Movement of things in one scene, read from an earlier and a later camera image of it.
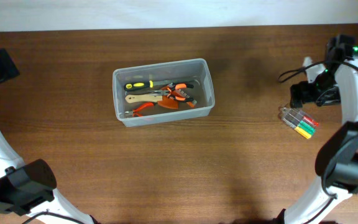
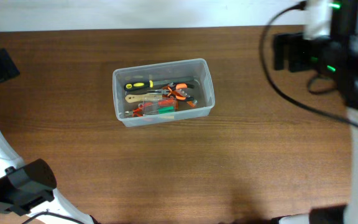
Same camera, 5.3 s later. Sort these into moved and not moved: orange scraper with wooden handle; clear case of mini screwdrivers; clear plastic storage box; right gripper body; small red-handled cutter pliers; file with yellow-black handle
Moved: clear case of mini screwdrivers; right gripper body
Not moved: small red-handled cutter pliers; orange scraper with wooden handle; clear plastic storage box; file with yellow-black handle
